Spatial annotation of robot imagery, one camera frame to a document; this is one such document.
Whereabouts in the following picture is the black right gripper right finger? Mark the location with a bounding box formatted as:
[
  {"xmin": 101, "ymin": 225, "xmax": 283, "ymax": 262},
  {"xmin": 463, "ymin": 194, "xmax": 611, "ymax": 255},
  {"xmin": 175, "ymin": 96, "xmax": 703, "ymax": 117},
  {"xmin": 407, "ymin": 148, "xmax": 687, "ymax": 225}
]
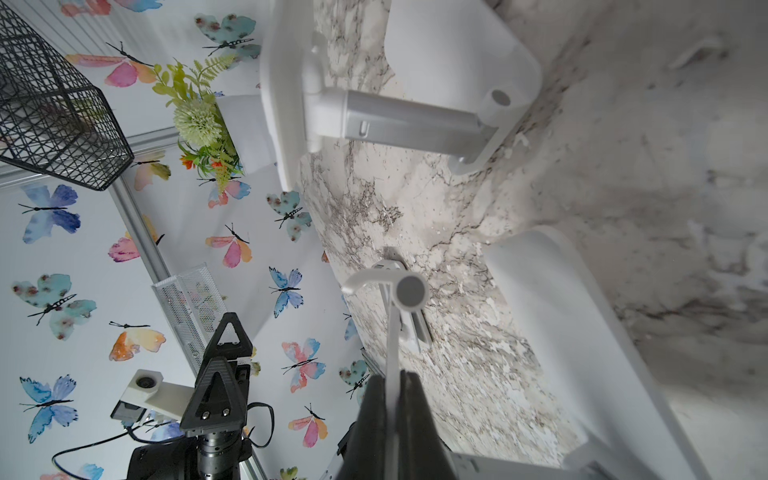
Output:
[{"xmin": 398, "ymin": 370, "xmax": 457, "ymax": 480}]

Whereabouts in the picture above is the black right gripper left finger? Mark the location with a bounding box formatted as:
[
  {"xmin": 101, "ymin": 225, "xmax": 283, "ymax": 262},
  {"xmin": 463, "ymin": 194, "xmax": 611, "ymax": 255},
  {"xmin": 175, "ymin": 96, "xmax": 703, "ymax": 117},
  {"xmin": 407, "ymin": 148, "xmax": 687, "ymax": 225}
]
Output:
[{"xmin": 337, "ymin": 375, "xmax": 386, "ymax": 480}]

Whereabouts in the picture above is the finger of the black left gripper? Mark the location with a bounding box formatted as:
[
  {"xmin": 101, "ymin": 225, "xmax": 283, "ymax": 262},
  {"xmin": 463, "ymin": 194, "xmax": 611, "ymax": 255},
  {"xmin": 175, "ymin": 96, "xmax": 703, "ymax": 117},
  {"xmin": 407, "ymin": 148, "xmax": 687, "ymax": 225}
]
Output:
[
  {"xmin": 203, "ymin": 312, "xmax": 253, "ymax": 363},
  {"xmin": 180, "ymin": 357, "xmax": 248, "ymax": 437}
]

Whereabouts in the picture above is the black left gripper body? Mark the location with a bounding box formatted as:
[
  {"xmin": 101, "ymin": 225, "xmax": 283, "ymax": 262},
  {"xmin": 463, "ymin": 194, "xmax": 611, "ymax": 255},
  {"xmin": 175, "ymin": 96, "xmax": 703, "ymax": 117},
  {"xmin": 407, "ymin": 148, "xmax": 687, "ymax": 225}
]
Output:
[{"xmin": 127, "ymin": 363, "xmax": 251, "ymax": 479}]

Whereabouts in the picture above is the white grey phone stand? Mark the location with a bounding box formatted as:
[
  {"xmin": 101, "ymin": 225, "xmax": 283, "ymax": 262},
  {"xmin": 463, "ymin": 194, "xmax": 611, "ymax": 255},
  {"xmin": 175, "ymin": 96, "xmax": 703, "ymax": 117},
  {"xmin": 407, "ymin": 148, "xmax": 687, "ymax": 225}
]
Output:
[{"xmin": 342, "ymin": 226, "xmax": 708, "ymax": 479}]

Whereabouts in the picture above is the white flower pot with plant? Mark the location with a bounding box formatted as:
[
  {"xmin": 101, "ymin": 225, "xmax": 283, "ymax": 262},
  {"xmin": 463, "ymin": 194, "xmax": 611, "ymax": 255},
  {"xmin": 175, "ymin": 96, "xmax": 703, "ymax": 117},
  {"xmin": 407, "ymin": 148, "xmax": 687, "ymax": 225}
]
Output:
[{"xmin": 152, "ymin": 55, "xmax": 276, "ymax": 195}]

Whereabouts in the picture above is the white mesh wall basket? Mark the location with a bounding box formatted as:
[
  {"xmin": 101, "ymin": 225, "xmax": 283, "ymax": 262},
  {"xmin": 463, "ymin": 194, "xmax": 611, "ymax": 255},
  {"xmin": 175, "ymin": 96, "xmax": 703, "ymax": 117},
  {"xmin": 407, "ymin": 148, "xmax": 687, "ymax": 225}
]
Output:
[{"xmin": 152, "ymin": 263, "xmax": 226, "ymax": 375}]

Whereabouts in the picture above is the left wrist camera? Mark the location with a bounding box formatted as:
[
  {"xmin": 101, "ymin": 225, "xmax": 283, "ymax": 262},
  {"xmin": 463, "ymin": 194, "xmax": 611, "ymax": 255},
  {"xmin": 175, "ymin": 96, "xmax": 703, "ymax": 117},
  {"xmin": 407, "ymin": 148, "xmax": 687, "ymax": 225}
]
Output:
[{"xmin": 110, "ymin": 369, "xmax": 194, "ymax": 425}]

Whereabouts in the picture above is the black wire wall basket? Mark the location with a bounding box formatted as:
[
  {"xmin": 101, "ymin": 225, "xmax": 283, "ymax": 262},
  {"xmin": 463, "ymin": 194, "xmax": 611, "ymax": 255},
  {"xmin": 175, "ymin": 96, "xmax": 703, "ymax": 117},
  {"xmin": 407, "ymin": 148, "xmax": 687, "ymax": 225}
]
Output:
[{"xmin": 1, "ymin": 3, "xmax": 134, "ymax": 191}]

